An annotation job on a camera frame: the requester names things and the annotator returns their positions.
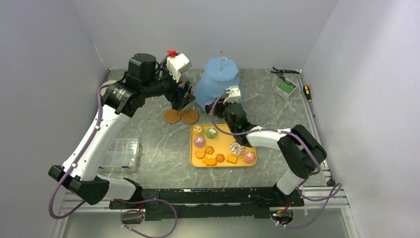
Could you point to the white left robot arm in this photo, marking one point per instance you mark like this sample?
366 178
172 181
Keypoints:
145 78

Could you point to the purple-grey mug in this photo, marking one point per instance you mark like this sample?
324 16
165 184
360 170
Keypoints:
183 80

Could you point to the left wooden coaster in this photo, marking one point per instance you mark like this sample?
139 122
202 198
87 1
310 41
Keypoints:
172 116

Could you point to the yellow black screwdriver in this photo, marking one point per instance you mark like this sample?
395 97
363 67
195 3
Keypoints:
307 94

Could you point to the round orange cookie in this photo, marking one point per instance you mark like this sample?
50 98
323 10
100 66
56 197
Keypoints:
200 153

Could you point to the wooden coaster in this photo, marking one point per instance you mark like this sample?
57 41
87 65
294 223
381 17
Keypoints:
172 116
190 116

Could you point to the blue three-tier cake stand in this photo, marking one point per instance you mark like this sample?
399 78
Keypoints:
219 74

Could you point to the right wooden coaster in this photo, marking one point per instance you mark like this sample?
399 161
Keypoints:
190 116

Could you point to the square cracker biscuit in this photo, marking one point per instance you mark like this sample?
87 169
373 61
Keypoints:
231 159

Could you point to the pink cupcake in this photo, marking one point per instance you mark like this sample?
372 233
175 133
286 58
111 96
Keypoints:
249 157

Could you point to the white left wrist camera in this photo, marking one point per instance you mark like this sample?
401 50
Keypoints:
177 64

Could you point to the purple cupcake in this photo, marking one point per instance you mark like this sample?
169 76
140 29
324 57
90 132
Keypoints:
199 141

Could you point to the dark orange swirl cookie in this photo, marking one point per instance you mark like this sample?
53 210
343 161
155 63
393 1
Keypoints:
220 158

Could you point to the black pliers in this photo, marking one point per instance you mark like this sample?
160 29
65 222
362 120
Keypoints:
281 72

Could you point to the green cupcake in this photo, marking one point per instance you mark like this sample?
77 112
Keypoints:
211 132

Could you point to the yellow cupcake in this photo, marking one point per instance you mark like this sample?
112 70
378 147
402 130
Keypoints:
197 130

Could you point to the white tape roll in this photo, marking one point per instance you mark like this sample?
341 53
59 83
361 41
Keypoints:
104 86

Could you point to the orange fish-shaped cookie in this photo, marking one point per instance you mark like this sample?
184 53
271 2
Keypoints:
209 161

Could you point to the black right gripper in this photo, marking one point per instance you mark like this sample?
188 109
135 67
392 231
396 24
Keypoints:
218 107

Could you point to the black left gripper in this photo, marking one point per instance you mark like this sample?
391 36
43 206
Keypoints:
180 100

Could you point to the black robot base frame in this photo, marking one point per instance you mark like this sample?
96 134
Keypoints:
256 202

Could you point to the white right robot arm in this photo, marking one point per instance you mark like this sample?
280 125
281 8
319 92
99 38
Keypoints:
301 151

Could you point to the chocolate white sprinkled donut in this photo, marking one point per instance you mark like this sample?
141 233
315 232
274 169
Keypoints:
236 149

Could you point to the clear plastic screw box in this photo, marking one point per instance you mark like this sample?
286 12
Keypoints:
122 154

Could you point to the yellow serving tray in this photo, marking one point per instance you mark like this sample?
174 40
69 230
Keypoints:
221 146

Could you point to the green white electronic box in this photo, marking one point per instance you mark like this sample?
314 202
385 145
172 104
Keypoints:
286 88

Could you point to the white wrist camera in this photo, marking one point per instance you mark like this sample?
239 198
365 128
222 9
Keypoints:
177 64
233 95

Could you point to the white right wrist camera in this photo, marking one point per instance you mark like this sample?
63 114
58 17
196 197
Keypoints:
233 95

